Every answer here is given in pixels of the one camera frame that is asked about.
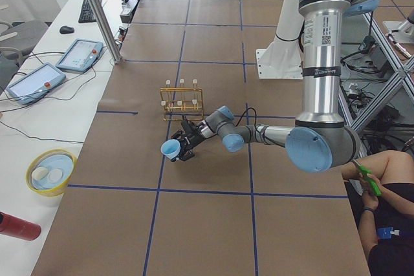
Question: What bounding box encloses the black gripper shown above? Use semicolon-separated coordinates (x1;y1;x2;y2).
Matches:
171;120;204;162

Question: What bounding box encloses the light blue plastic cup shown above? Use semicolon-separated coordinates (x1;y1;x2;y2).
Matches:
160;139;181;161

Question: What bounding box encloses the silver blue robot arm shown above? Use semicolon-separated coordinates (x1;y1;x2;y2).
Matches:
161;0;380;173

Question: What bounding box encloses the yellow bowl with blue lid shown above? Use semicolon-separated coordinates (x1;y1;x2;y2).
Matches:
25;149;77;197

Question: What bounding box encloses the far blue teach pendant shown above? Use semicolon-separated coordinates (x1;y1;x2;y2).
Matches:
56;39;104;73

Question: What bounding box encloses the blue teach pendant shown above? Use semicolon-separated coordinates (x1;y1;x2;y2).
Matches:
6;63;66;105
56;39;104;73

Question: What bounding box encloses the near blue teach pendant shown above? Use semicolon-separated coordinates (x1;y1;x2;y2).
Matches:
6;63;66;105

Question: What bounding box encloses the black keyboard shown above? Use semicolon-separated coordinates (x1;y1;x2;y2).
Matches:
78;0;96;23

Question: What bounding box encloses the black computer mouse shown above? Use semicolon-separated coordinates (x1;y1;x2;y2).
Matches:
59;25;74;34

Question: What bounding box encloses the red cylindrical bottle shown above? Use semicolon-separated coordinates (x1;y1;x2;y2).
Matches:
1;212;41;241

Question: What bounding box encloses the grey office chair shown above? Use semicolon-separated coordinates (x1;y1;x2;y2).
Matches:
1;20;48;92

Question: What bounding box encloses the seated person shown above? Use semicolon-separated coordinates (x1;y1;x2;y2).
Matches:
339;150;413;275

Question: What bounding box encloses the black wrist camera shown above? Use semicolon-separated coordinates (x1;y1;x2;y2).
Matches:
171;130;185;141

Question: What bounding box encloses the gold wire cup holder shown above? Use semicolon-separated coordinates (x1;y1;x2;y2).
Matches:
160;79;204;121

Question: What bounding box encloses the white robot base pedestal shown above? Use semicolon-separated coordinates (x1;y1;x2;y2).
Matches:
256;0;304;80

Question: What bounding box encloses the green handled tool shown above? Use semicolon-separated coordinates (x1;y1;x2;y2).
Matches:
351;159;382;196

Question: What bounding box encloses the aluminium frame post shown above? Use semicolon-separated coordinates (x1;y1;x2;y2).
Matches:
88;0;122;64

